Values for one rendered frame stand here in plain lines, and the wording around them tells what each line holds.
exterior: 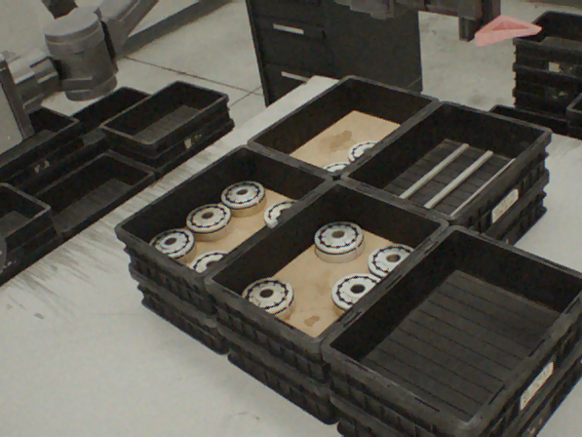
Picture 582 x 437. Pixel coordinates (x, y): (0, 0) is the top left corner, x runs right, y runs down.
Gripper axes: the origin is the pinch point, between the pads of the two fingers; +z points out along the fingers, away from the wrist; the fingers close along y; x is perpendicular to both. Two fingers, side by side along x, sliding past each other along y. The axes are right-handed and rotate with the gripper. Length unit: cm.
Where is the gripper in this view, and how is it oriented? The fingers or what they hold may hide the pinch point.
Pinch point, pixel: (533, 6)
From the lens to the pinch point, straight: 104.6
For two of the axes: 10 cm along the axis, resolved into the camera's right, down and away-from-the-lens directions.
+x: -6.7, 5.1, -5.4
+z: 7.3, 3.0, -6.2
